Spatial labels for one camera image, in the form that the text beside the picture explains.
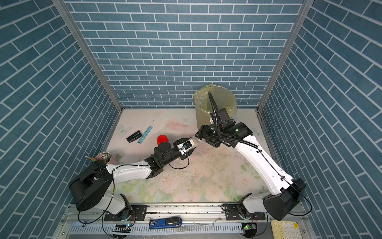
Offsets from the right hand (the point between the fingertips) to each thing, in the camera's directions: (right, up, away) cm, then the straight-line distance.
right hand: (200, 137), depth 72 cm
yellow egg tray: (+40, -42, -4) cm, 58 cm away
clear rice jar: (-2, -2, -2) cm, 3 cm away
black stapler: (-45, -2, +30) cm, 54 cm away
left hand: (-2, -4, +8) cm, 9 cm away
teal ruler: (-39, -2, +33) cm, 51 cm away
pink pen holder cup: (-49, -14, +9) cm, 52 cm away
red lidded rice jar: (-23, -2, +17) cm, 29 cm away
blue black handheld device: (-16, -39, -5) cm, 42 cm away
